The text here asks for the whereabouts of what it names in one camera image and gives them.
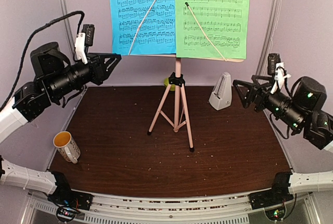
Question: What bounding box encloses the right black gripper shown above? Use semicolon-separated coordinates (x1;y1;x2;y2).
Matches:
232;75;304;131

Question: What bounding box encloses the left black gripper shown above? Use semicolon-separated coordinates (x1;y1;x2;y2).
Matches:
47;52;122;99

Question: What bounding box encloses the white metronome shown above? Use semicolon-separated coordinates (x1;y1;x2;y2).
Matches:
209;72;232;110

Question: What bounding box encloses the pink music stand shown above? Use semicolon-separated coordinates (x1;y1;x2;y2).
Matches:
127;0;252;153

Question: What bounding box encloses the blue sheet music paper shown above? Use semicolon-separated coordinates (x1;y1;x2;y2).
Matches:
110;0;176;55

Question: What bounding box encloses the green sheet music paper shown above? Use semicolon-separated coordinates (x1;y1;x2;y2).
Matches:
175;0;250;62

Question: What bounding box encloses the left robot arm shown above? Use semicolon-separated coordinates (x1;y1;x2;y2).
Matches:
1;42;122;205

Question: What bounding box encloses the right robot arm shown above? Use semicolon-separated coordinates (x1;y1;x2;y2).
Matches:
233;75;332;204

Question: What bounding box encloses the green plastic bowl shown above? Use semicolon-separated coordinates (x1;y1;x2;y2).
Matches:
163;78;175;91

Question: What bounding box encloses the white patterned mug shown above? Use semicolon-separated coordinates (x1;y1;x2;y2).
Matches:
53;131;81;164

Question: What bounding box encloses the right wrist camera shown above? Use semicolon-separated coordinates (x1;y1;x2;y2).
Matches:
267;53;291;94

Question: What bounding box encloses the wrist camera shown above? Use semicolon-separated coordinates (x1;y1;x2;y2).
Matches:
74;24;95;65
267;53;291;94

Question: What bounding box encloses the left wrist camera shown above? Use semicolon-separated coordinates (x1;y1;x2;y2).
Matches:
74;24;95;65

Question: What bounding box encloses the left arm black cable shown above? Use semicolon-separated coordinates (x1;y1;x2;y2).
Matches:
0;10;86;113

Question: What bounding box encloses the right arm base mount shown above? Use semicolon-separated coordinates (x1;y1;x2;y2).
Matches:
249;183;297;223

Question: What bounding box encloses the aluminium front rail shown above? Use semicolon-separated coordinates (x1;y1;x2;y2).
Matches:
25;178;317;224

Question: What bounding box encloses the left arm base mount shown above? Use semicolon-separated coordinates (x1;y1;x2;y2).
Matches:
45;185;93;223

